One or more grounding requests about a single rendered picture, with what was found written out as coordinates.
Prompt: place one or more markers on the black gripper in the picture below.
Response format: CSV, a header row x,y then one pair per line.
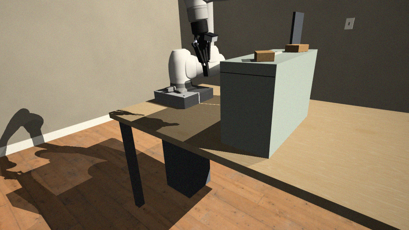
x,y
202,48

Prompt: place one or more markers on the tan rectangular block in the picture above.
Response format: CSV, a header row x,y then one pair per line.
x,y
296,48

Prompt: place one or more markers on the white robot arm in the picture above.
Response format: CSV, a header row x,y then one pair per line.
x,y
182,66

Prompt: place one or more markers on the brown rectangular box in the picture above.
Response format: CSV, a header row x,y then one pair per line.
x,y
264,56

